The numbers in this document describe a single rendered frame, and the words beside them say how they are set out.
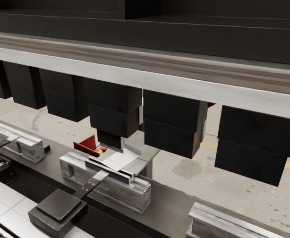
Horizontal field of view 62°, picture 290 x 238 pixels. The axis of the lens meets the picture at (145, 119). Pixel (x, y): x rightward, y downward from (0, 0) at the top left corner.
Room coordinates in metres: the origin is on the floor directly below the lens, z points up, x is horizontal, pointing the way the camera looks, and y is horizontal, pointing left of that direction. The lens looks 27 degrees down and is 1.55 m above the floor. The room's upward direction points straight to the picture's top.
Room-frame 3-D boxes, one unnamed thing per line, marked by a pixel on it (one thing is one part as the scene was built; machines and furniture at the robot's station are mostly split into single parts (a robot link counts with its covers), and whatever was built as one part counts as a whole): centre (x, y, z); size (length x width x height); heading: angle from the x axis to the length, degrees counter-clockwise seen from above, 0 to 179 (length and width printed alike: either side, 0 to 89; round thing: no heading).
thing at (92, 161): (0.70, 0.13, 0.98); 0.20 x 0.03 x 0.03; 60
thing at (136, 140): (0.82, 0.04, 1.00); 0.26 x 0.18 x 0.01; 150
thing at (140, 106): (0.68, 0.09, 1.26); 0.15 x 0.09 x 0.17; 60
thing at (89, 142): (1.13, 0.27, 0.75); 0.20 x 0.16 x 0.18; 55
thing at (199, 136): (0.58, -0.08, 1.26); 0.15 x 0.09 x 0.17; 60
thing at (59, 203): (0.55, 0.21, 1.01); 0.26 x 0.12 x 0.05; 150
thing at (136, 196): (0.72, 0.16, 0.92); 0.39 x 0.06 x 0.10; 60
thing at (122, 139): (0.69, 0.11, 1.13); 0.10 x 0.02 x 0.10; 60
